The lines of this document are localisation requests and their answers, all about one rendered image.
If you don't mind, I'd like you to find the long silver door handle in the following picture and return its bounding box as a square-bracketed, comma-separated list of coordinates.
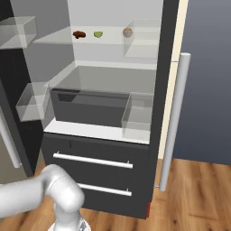
[158, 52, 192, 193]

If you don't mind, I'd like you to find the black fridge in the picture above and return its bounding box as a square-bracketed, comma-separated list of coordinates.
[10, 0, 166, 220]

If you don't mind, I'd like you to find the round tan mango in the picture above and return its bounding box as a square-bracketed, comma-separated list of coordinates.
[122, 26, 134, 39]

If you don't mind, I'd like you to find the black freezer drawer front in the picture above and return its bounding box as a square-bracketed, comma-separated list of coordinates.
[41, 133, 151, 185]
[75, 175, 150, 220]

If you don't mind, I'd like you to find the black right fridge door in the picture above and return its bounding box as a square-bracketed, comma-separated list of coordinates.
[145, 0, 189, 220]

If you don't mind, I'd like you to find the silver drawer handle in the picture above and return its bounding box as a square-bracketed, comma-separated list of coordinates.
[52, 151, 134, 170]
[76, 181, 133, 198]

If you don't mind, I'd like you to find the clear door bin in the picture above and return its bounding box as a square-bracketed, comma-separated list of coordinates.
[15, 81, 51, 123]
[0, 15, 38, 51]
[120, 91, 155, 142]
[122, 19, 162, 60]

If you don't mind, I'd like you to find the black fridge door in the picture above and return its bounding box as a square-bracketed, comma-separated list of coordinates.
[0, 0, 51, 185]
[145, 0, 189, 220]

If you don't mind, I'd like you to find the black left fridge door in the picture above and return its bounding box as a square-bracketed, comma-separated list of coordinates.
[0, 0, 51, 185]

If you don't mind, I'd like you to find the dark grey crisper drawer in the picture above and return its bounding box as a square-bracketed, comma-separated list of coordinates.
[50, 88, 132, 129]

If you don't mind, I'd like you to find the glass fridge shelf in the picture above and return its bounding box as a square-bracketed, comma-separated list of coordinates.
[47, 63, 157, 95]
[32, 24, 128, 46]

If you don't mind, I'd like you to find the brown chicken drumstick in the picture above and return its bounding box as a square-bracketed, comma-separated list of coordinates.
[72, 30, 88, 40]

